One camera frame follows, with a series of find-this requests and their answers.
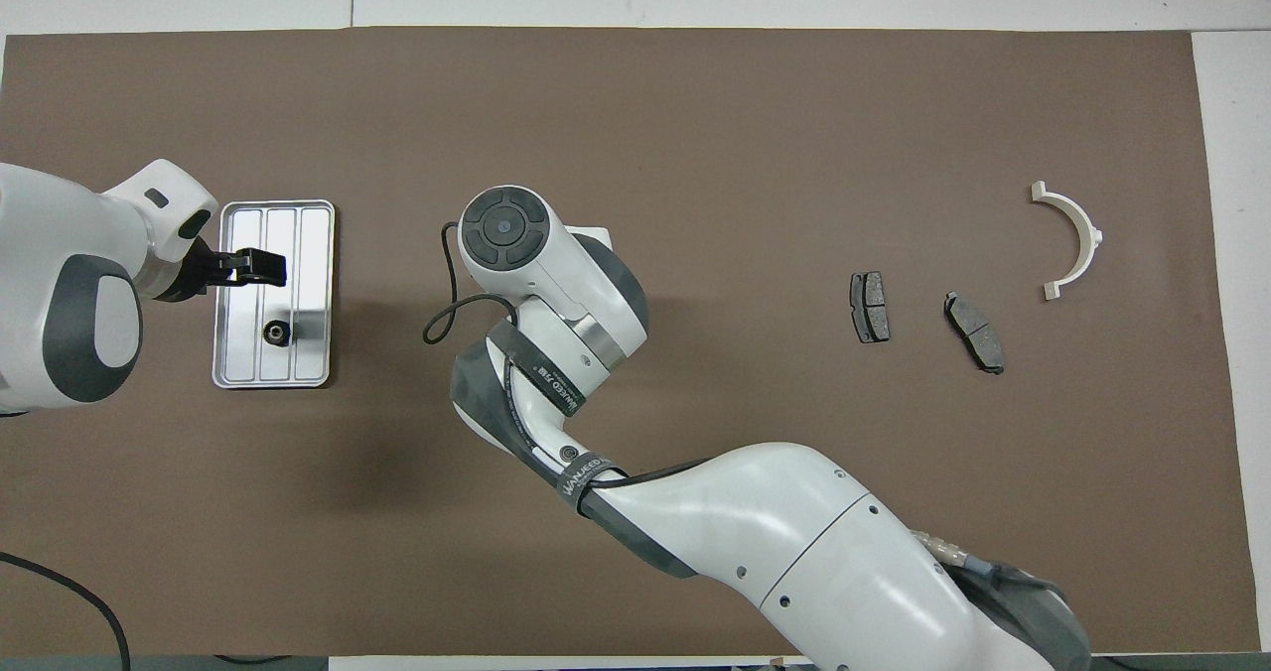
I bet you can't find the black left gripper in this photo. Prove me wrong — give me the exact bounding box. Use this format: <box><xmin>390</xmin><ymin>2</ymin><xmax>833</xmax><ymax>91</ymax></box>
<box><xmin>157</xmin><ymin>237</ymin><xmax>289</xmax><ymax>304</ymax></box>

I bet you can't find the silver metal tray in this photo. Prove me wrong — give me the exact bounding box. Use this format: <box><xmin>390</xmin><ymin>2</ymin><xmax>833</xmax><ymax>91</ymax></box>
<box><xmin>212</xmin><ymin>200</ymin><xmax>337</xmax><ymax>390</ymax></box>

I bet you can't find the brown table mat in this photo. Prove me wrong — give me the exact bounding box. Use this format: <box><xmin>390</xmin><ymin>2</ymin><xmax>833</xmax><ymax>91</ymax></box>
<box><xmin>0</xmin><ymin>26</ymin><xmax>1262</xmax><ymax>657</ymax></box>

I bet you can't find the small dark brake pad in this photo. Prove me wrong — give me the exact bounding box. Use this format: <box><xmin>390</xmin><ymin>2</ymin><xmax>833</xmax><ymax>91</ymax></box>
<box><xmin>849</xmin><ymin>271</ymin><xmax>892</xmax><ymax>344</ymax></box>

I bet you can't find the long dark brake pad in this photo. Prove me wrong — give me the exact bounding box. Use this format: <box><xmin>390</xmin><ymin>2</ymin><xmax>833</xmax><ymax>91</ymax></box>
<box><xmin>942</xmin><ymin>291</ymin><xmax>1007</xmax><ymax>375</ymax></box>

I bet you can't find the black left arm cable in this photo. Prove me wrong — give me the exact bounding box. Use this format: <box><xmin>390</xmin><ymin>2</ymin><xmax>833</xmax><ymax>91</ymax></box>
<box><xmin>0</xmin><ymin>550</ymin><xmax>132</xmax><ymax>671</ymax></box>

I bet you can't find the grey arm connector cable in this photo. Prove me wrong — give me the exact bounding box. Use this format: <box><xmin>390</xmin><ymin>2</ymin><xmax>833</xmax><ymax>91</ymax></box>
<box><xmin>909</xmin><ymin>527</ymin><xmax>1068</xmax><ymax>598</ymax></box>

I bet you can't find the white half-ring bracket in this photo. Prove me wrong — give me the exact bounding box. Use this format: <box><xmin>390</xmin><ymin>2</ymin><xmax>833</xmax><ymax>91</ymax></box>
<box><xmin>1030</xmin><ymin>181</ymin><xmax>1105</xmax><ymax>303</ymax></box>

